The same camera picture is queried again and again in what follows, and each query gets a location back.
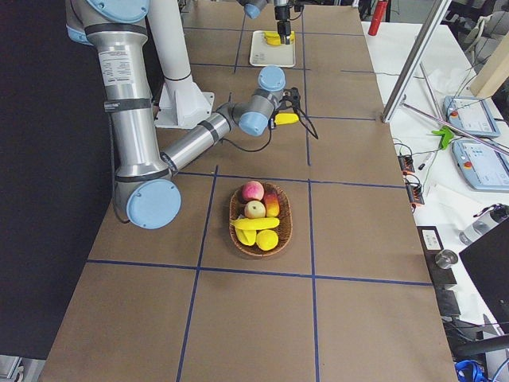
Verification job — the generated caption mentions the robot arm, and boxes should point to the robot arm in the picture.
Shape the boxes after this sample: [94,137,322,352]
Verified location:
[237,0,292,45]
[65,1,286,229]

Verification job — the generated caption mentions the aluminium frame post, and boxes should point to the aluminium frame post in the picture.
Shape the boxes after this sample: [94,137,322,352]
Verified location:
[381,0,452,123]

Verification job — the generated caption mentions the near teach pendant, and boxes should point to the near teach pendant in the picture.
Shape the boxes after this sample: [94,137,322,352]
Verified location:
[452,139,508,192]

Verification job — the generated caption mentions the blue tape grid lines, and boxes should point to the blue tape grid lines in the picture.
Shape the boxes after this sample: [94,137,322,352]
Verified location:
[80,26,454,381]

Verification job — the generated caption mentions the wicker basket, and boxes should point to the wicker basket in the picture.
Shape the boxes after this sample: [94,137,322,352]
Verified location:
[229,181,293,258]

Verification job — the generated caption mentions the red cylinder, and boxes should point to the red cylinder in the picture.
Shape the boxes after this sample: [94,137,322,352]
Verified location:
[368,0,388,36]

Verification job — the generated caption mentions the long reacher grabber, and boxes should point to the long reacher grabber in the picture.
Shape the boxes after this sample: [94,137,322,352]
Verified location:
[400,101,509,154]

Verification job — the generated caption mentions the dark red mango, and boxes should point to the dark red mango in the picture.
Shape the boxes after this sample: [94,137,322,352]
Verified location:
[263,192,280,217]

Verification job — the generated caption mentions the white bear tray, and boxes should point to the white bear tray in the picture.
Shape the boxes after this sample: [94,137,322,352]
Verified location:
[249,30,296,68]

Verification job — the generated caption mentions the black monitor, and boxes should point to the black monitor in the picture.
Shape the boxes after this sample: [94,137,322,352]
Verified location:
[460,223,508,333]

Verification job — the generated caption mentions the pink green apple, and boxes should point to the pink green apple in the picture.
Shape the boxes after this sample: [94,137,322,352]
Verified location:
[242,181,265,202]

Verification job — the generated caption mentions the yellow lemon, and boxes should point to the yellow lemon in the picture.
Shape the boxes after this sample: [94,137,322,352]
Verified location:
[255,229,279,251]

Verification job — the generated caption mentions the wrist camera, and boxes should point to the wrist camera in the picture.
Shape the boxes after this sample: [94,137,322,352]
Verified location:
[289,87,301,108]

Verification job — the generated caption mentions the far teach pendant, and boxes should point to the far teach pendant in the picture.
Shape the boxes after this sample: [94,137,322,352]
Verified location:
[443,95,500,138]

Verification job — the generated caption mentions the teach pendant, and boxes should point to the teach pendant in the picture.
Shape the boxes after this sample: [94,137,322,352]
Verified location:
[452,139,508,192]
[443,95,500,138]

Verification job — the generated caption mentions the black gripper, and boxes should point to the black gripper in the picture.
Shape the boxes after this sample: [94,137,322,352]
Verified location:
[278,89,296,114]
[274,3,292,44]

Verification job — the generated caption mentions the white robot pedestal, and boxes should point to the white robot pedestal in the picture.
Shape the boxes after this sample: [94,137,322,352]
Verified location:
[148,0,214,129]

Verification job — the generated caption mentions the metal weight cylinder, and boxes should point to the metal weight cylinder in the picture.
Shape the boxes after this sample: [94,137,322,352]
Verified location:
[434,249,459,270]

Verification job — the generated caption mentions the grey water bottle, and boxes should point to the grey water bottle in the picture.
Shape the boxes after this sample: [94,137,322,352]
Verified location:
[459,204,508,245]

